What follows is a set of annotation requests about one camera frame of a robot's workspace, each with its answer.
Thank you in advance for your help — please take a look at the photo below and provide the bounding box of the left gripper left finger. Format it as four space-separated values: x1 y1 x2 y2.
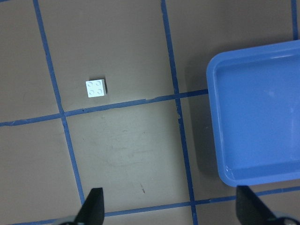
74 187 105 225

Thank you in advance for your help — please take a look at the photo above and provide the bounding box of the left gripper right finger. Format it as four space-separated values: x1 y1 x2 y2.
235 186 284 225

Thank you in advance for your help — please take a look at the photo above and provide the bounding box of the white block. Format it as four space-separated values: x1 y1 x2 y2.
85 79 107 98

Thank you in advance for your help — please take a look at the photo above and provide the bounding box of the blue plastic tray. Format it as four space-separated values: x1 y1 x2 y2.
206 40 300 187

